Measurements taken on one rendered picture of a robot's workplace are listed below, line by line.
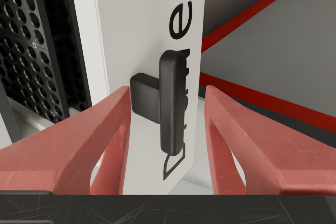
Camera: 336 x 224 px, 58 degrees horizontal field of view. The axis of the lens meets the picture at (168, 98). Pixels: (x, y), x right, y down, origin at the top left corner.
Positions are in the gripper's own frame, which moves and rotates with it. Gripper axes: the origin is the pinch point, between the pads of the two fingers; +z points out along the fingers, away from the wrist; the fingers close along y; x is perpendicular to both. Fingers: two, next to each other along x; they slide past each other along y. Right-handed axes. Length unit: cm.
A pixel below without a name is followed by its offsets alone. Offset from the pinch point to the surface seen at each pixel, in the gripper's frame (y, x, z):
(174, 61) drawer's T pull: -0.4, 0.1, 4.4
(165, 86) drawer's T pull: 0.2, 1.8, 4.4
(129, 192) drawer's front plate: 3.0, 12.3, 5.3
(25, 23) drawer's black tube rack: 11.8, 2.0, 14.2
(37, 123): 15.2, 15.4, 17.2
